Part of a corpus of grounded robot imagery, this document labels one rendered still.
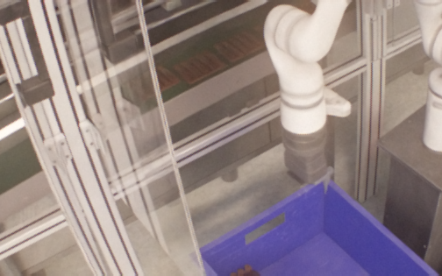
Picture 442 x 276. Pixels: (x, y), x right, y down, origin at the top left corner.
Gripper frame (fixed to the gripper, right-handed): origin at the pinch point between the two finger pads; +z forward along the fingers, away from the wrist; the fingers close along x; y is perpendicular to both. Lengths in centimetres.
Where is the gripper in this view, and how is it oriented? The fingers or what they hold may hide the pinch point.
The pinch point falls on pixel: (316, 186)
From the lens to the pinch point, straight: 115.8
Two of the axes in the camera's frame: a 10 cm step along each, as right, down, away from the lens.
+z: 1.1, 7.4, 6.7
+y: -7.9, 4.7, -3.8
